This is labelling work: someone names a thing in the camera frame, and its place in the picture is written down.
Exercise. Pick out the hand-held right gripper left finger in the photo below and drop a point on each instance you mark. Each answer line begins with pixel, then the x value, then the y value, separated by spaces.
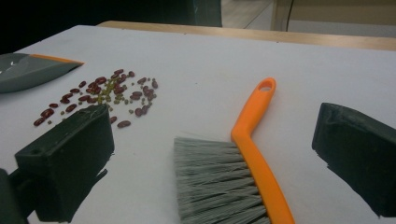
pixel 65 165

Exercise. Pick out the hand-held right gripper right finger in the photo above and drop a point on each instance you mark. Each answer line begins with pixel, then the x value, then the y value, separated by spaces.
pixel 355 155

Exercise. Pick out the pile of red kidney beans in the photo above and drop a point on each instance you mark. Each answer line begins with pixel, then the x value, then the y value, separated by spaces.
pixel 124 124

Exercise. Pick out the grey dustpan with orange edge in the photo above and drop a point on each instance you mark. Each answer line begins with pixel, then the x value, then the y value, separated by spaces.
pixel 28 74

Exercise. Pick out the orange brush with grey bristles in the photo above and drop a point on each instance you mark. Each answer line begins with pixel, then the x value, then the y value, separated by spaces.
pixel 252 124

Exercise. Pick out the white table mat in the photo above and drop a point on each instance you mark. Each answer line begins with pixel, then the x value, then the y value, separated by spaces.
pixel 202 62

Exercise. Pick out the dark cabinet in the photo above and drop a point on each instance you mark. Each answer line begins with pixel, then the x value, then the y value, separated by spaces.
pixel 207 12

